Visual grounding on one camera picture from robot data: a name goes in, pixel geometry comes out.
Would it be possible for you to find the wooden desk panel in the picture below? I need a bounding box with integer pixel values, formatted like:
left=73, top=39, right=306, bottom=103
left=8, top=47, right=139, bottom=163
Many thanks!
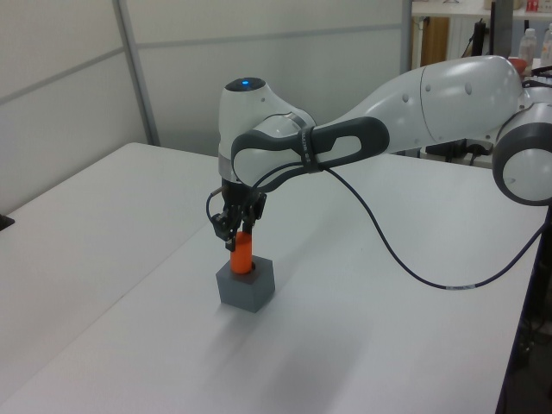
left=420, top=16, right=450, bottom=68

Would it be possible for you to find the clear plastic bottle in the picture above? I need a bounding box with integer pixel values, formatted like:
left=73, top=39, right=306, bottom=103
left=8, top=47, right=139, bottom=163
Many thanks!
left=518, top=28, right=538, bottom=66

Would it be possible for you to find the grey partition frame post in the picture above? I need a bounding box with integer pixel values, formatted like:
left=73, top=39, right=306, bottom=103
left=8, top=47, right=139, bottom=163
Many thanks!
left=399, top=0, right=416, bottom=75

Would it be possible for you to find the black strap on arm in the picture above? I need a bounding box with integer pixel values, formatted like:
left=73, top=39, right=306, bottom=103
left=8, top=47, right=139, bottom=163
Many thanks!
left=296, top=126, right=325, bottom=174

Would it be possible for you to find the orange cylinder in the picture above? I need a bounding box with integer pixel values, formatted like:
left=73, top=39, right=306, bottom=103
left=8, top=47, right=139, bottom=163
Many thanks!
left=229, top=231, right=254, bottom=276

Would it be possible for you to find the dark upright monitor post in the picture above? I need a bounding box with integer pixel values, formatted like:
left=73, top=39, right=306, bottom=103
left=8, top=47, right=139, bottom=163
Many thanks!
left=490, top=0, right=513, bottom=58

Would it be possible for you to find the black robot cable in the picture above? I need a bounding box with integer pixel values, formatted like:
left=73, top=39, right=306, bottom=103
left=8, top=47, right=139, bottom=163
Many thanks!
left=204, top=161, right=552, bottom=291

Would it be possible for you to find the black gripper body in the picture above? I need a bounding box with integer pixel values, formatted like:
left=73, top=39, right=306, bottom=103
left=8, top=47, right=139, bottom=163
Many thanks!
left=223, top=179, right=255, bottom=208

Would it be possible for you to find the grey block with round hole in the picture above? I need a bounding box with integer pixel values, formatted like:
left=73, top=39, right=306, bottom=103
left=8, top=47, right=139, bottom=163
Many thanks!
left=215, top=256, right=276, bottom=314

